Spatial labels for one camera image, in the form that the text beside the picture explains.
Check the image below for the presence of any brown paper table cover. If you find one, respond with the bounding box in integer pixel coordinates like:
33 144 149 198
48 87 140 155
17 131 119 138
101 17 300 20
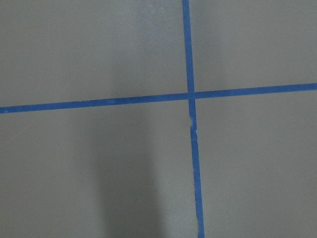
0 0 317 238

